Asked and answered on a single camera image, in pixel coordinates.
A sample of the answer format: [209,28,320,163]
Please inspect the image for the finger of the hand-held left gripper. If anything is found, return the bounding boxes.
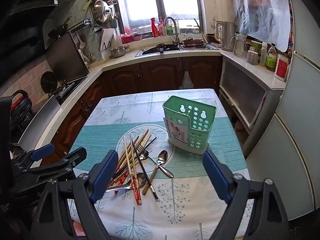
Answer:
[14,144,55,172]
[22,147,88,188]

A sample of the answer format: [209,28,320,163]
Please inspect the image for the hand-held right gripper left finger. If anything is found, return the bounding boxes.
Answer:
[30,149,119,240]

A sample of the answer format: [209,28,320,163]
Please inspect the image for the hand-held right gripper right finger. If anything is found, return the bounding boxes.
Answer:
[202,150,292,240]

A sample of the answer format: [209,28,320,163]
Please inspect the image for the large steel spoon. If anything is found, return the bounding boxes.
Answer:
[106,172,148,193]

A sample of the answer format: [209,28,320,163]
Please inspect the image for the black chopstick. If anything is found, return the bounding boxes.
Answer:
[135,137,157,155]
[132,141,159,200]

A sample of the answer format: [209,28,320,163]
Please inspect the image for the green plastic utensil holder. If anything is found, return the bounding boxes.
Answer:
[162,95,217,155]

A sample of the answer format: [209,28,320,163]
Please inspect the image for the small steel spoon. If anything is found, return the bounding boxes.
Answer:
[138,151,174,179]

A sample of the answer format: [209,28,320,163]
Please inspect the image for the bunch of bamboo chopsticks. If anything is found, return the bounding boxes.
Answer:
[107,129,153,205]

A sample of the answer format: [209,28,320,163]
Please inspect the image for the gold-handled steel spoon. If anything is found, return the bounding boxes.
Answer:
[142,150,168,195]

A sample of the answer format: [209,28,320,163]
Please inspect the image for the leaf-printed tablecloth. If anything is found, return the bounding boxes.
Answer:
[67,88,253,240]

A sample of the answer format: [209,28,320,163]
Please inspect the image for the stainless steel panel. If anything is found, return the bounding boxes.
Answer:
[10,95,62,153]

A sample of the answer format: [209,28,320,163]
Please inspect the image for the black and red cooker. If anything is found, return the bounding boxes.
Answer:
[10,90,34,143]

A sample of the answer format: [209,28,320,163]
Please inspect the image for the gas stove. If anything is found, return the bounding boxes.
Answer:
[54,76,88,105]

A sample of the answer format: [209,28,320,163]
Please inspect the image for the round black pan lid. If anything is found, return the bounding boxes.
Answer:
[40,71,59,94]

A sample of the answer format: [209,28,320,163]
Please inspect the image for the grey refrigerator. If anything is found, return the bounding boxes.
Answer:
[246,0,320,220]

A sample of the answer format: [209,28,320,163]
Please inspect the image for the white cabinet with frosted doors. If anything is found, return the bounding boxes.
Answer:
[219,51,287,155]

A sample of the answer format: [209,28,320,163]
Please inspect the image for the black stove splash panel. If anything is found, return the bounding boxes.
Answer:
[45,31,90,83]

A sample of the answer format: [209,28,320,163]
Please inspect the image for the hanging white plastic bag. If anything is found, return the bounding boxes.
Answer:
[179,70,194,90]

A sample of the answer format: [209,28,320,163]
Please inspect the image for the white kitchen countertop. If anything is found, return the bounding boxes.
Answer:
[32,44,223,170]

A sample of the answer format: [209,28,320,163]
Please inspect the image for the black range hood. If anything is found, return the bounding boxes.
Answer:
[0,0,75,68]

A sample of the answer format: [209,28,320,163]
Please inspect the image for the dark brown base cabinets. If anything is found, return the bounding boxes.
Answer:
[50,55,223,165]

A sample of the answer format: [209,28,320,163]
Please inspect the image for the hanging white ladle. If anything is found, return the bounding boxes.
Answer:
[75,34,87,49]

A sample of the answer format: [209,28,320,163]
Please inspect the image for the small steel pot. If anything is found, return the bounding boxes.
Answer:
[110,45,127,58]

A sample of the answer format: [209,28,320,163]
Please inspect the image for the grey mug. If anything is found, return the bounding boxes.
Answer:
[246,50,259,65]

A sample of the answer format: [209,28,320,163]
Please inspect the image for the white cutting board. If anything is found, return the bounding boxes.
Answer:
[99,28,115,53]

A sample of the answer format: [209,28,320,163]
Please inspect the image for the white jar with red label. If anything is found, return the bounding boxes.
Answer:
[274,54,289,82]

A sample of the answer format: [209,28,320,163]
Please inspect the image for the green-labelled bottle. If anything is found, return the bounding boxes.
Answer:
[265,44,278,72]

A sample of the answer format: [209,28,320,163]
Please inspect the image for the steel kitchen sink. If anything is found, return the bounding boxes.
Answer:
[135,42,220,57]

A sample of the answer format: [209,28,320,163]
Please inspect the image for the white-capped plastic bottle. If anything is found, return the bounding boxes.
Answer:
[259,42,268,67]

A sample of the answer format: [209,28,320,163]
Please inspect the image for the glass pitcher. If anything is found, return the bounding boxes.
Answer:
[230,32,248,58]

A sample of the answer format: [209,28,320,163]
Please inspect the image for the green-labelled jar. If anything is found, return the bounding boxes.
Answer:
[249,40,262,53]

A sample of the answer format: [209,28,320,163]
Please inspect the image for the stack of dirty dishes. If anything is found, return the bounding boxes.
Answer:
[181,36,208,50]

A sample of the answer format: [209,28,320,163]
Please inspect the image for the black pan in sink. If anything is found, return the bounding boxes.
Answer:
[142,44,179,55]

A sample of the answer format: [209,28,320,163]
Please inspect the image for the steel electric kettle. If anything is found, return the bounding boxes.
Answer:
[215,21,237,53]

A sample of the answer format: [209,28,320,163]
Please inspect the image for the steel kitchen faucet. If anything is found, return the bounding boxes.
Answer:
[164,17,181,46]

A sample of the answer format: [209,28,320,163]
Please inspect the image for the hanging large steel wok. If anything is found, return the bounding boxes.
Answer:
[92,0,112,25]

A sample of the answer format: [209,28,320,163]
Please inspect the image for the red spray bottle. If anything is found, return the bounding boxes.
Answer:
[151,17,159,38]

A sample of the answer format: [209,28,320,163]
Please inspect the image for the green dish soap bottle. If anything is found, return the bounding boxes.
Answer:
[166,18,175,36]

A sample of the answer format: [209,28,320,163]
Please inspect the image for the clear plastic sheet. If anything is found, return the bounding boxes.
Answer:
[231,0,292,53]

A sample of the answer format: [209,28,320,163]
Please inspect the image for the kitchen window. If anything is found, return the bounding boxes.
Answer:
[110,0,208,39]

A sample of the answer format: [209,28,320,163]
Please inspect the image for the wall utensil rail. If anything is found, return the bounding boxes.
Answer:
[67,19,92,34]

